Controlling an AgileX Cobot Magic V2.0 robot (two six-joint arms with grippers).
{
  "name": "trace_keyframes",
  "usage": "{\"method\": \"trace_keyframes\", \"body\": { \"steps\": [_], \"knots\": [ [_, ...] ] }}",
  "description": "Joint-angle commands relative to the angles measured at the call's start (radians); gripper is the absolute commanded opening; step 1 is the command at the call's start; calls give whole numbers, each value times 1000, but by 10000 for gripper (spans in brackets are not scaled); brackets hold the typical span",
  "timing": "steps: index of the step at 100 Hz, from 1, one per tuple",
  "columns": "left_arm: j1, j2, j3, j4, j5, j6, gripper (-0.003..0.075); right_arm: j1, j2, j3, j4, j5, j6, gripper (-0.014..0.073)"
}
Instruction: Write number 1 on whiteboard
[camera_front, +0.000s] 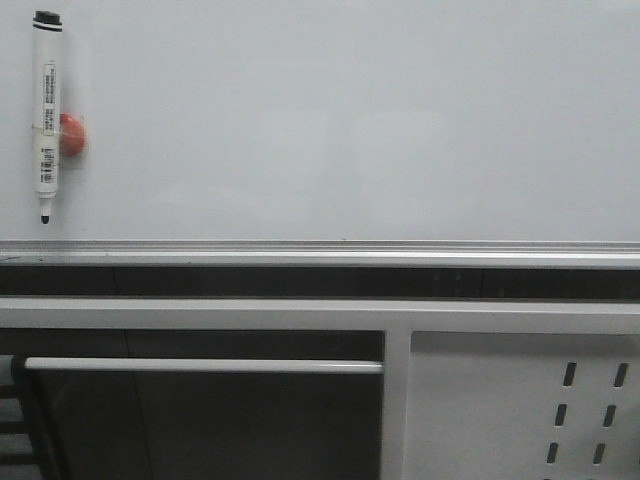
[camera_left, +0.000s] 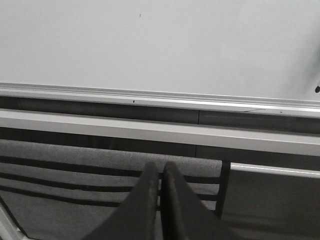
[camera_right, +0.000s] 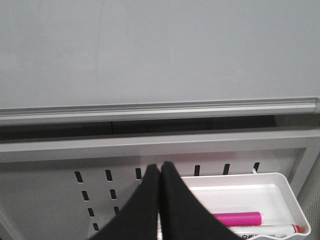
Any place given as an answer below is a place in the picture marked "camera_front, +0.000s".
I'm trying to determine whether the red round magnet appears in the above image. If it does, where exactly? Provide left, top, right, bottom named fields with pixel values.
left=59, top=113, right=86, bottom=157

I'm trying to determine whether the white whiteboard marker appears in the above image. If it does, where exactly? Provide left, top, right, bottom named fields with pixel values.
left=32, top=10, right=63, bottom=225

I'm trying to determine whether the white perforated pegboard panel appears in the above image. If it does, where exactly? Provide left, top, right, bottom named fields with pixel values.
left=404, top=332, right=639, bottom=479

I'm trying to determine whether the white horizontal metal rod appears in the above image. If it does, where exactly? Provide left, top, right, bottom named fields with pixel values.
left=24, top=357, right=384, bottom=375

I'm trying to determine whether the white metal stand frame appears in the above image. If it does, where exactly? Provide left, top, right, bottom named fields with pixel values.
left=1, top=297, right=639, bottom=479

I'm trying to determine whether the white whiteboard with aluminium frame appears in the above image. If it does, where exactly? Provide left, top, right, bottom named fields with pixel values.
left=1, top=1, right=639, bottom=269

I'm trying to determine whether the black chair frame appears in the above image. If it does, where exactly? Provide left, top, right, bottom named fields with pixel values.
left=1, top=355, right=60, bottom=479

